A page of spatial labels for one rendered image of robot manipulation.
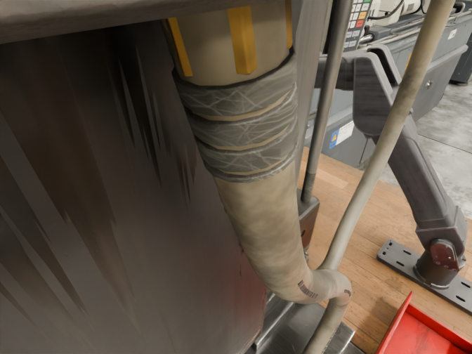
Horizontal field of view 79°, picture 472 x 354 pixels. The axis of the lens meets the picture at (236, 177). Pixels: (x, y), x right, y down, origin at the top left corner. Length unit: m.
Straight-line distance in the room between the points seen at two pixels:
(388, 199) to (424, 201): 0.29
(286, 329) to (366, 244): 0.45
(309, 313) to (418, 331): 0.35
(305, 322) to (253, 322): 0.15
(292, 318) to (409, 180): 0.35
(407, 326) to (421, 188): 0.25
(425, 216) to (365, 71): 0.27
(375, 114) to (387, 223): 0.37
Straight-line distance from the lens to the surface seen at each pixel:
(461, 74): 4.97
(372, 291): 0.66
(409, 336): 0.63
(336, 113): 1.72
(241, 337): 0.17
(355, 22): 1.32
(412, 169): 0.56
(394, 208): 0.85
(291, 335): 0.31
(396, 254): 0.73
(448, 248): 0.61
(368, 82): 0.49
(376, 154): 0.20
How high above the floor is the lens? 1.42
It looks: 38 degrees down
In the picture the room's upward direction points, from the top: straight up
